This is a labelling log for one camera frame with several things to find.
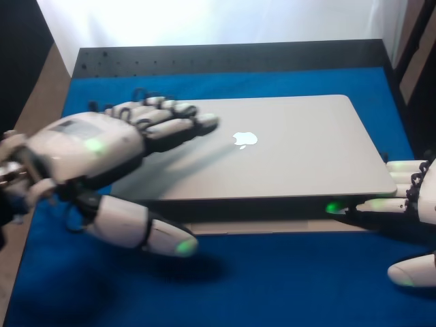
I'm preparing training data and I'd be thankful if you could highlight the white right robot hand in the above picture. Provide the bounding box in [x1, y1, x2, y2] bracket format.
[325, 155, 436, 290]

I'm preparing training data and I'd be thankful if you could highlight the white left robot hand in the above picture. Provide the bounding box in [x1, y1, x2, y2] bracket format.
[25, 87, 221, 257]

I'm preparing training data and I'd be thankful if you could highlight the silver laptop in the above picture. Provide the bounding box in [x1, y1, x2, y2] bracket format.
[112, 94, 399, 236]

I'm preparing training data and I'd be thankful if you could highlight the blue mat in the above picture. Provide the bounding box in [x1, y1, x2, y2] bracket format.
[5, 66, 436, 327]

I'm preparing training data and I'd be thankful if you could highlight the black metal frame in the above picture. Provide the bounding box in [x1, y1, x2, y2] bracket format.
[391, 0, 436, 106]

